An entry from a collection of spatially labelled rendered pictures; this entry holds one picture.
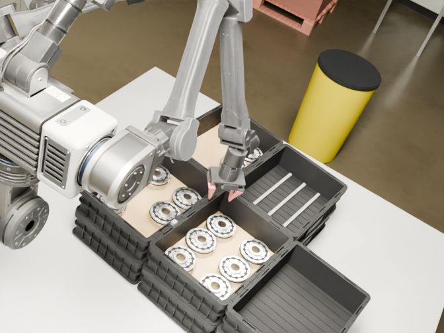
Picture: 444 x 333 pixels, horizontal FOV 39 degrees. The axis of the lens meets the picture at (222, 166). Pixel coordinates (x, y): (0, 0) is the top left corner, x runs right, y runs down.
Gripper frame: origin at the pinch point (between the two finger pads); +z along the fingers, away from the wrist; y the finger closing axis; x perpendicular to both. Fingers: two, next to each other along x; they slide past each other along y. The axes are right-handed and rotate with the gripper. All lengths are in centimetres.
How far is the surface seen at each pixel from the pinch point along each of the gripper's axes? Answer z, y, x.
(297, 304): 23.6, -30.1, 19.8
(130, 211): 22.9, 23.1, -12.2
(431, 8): 90, -285, -398
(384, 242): 36, -82, -24
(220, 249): 23.1, -6.6, 0.3
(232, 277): 20.3, -8.4, 13.6
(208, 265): 23.2, -1.9, 7.7
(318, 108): 66, -96, -155
